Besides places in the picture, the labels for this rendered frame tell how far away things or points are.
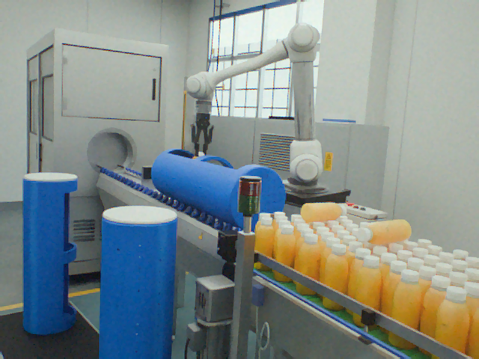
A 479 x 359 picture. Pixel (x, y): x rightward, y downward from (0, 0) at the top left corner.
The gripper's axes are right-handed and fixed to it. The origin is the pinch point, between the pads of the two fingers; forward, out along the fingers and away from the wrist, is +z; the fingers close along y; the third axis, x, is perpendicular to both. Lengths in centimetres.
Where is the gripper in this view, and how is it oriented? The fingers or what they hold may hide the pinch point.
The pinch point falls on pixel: (200, 150)
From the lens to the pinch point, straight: 240.1
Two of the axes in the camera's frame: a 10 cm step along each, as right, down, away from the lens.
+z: -0.8, 9.9, 1.2
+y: -8.4, 0.0, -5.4
